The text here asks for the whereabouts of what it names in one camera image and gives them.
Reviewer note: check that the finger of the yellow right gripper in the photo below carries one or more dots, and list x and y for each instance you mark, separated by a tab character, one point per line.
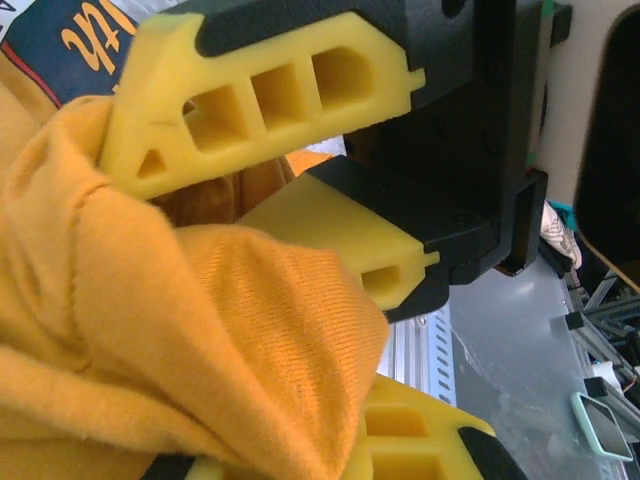
340	220
165	70

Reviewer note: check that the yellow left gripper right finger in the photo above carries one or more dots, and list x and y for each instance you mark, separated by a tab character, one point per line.
440	435

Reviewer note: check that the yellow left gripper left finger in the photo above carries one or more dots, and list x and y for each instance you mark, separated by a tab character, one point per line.
200	470

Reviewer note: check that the orange printed t-shirt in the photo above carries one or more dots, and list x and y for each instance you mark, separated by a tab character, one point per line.
150	325

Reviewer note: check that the grey metal shelf plate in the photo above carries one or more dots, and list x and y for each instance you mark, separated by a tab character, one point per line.
500	350

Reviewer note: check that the mint case smartphone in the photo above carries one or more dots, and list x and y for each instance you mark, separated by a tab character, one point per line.
602	430

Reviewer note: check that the aluminium mounting rail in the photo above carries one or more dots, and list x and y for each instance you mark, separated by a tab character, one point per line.
407	350

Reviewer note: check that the aluminium extrusion frame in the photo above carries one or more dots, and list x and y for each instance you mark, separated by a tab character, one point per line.
600	325

